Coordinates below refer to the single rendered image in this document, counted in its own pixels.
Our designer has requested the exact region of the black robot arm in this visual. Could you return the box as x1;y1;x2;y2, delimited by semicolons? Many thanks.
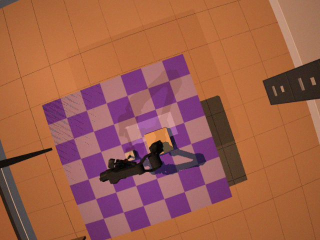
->
99;140;164;184

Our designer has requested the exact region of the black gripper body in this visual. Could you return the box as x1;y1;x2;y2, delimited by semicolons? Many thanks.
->
108;158;137;168

